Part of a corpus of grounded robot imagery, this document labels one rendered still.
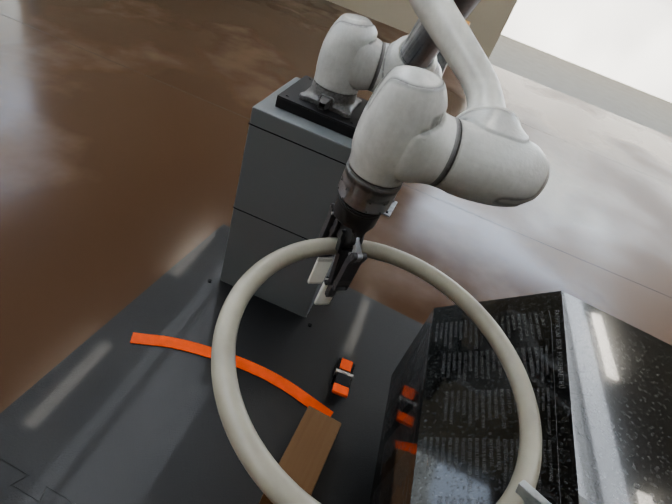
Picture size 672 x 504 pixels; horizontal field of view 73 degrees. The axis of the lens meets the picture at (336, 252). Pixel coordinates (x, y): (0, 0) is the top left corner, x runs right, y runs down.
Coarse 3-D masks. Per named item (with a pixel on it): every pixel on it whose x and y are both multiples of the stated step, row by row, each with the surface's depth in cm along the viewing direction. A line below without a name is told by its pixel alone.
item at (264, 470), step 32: (288, 256) 71; (384, 256) 80; (256, 288) 65; (448, 288) 80; (224, 320) 59; (480, 320) 77; (224, 352) 56; (512, 352) 73; (224, 384) 53; (512, 384) 70; (224, 416) 51; (256, 448) 49; (256, 480) 48; (288, 480) 48; (512, 480) 58
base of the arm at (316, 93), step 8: (312, 88) 150; (320, 88) 147; (304, 96) 148; (312, 96) 148; (320, 96) 147; (328, 96) 147; (336, 96) 147; (344, 96) 147; (352, 96) 149; (320, 104) 148; (328, 104) 146; (336, 104) 148; (344, 104) 149; (352, 104) 152; (360, 104) 160; (336, 112) 148; (344, 112) 147
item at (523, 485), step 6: (522, 480) 56; (522, 486) 55; (528, 486) 55; (516, 492) 56; (522, 492) 56; (528, 492) 55; (534, 492) 55; (522, 498) 56; (528, 498) 55; (534, 498) 54; (540, 498) 54
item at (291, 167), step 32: (256, 128) 147; (288, 128) 144; (320, 128) 145; (256, 160) 153; (288, 160) 150; (320, 160) 147; (256, 192) 161; (288, 192) 157; (320, 192) 153; (256, 224) 169; (288, 224) 165; (320, 224) 161; (224, 256) 183; (256, 256) 178; (288, 288) 182
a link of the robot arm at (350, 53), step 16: (352, 16) 139; (336, 32) 137; (352, 32) 136; (368, 32) 137; (336, 48) 138; (352, 48) 137; (368, 48) 138; (320, 64) 144; (336, 64) 140; (352, 64) 140; (368, 64) 140; (320, 80) 146; (336, 80) 143; (352, 80) 143; (368, 80) 144
